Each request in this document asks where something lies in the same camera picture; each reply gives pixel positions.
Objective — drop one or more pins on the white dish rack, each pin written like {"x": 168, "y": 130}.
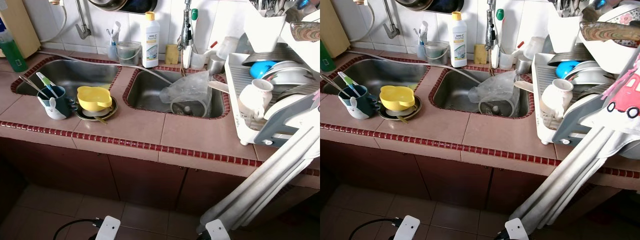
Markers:
{"x": 237, "y": 70}
{"x": 542, "y": 70}

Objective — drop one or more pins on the green dish soap bottle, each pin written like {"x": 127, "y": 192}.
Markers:
{"x": 326, "y": 57}
{"x": 12, "y": 55}

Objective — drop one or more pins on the steel cup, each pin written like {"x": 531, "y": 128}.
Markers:
{"x": 216, "y": 65}
{"x": 523, "y": 65}

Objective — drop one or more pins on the beige water purifier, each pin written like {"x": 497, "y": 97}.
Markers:
{"x": 335, "y": 25}
{"x": 22, "y": 25}

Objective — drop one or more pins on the chrome wall tap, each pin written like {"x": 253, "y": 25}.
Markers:
{"x": 82, "y": 27}
{"x": 391, "y": 27}

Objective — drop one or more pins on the chrome sink faucet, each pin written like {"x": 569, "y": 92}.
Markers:
{"x": 186, "y": 35}
{"x": 492, "y": 35}

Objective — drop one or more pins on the sink strainer basket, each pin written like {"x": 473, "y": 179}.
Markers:
{"x": 496, "y": 111}
{"x": 190, "y": 112}

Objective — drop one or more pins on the clear plastic bag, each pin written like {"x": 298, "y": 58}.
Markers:
{"x": 495, "y": 87}
{"x": 187, "y": 87}

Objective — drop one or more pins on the stainless steel bowl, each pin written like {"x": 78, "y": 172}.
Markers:
{"x": 112, "y": 111}
{"x": 416, "y": 111}

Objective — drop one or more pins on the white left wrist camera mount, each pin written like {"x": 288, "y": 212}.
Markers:
{"x": 107, "y": 228}
{"x": 407, "y": 227}

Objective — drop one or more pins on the blue toothbrush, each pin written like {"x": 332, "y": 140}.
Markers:
{"x": 417, "y": 36}
{"x": 109, "y": 36}

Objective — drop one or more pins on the white plate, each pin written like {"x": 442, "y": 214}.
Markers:
{"x": 592, "y": 75}
{"x": 287, "y": 75}

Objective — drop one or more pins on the green and white toothbrush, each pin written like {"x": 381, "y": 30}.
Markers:
{"x": 46, "y": 81}
{"x": 347, "y": 81}

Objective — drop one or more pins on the small translucent cup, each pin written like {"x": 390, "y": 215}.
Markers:
{"x": 112, "y": 52}
{"x": 420, "y": 51}

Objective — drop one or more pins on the white cutlery holder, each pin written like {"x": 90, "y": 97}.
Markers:
{"x": 262, "y": 32}
{"x": 565, "y": 32}

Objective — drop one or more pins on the yellow plastic bowl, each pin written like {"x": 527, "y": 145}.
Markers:
{"x": 397, "y": 96}
{"x": 94, "y": 96}

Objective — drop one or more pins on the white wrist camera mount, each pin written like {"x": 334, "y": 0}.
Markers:
{"x": 516, "y": 230}
{"x": 217, "y": 230}
{"x": 107, "y": 228}
{"x": 407, "y": 227}

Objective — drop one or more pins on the teal and white mug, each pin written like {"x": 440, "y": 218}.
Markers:
{"x": 356, "y": 106}
{"x": 55, "y": 106}

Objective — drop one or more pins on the clear plastic bucket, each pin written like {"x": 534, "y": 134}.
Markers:
{"x": 129, "y": 54}
{"x": 437, "y": 53}

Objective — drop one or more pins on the metal fork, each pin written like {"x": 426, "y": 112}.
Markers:
{"x": 334, "y": 87}
{"x": 34, "y": 86}

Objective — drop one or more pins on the blue bowl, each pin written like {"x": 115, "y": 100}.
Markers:
{"x": 565, "y": 69}
{"x": 261, "y": 69}

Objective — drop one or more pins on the white ceramic pitcher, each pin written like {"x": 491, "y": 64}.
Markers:
{"x": 252, "y": 100}
{"x": 555, "y": 100}

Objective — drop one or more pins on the dark hanging wok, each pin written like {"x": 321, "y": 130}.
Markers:
{"x": 120, "y": 5}
{"x": 430, "y": 5}

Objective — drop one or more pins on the gold metal spoon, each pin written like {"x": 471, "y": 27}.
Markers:
{"x": 404, "y": 119}
{"x": 100, "y": 119}

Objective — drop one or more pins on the ochre sponge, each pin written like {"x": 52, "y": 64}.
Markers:
{"x": 172, "y": 54}
{"x": 480, "y": 54}

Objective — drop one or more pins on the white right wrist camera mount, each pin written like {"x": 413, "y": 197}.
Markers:
{"x": 217, "y": 230}
{"x": 516, "y": 230}

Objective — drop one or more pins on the white bottle with yellow cap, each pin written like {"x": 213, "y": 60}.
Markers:
{"x": 150, "y": 45}
{"x": 458, "y": 45}

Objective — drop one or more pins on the steel sink basin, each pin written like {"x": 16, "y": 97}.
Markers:
{"x": 452, "y": 95}
{"x": 390, "y": 75}
{"x": 145, "y": 95}
{"x": 80, "y": 75}

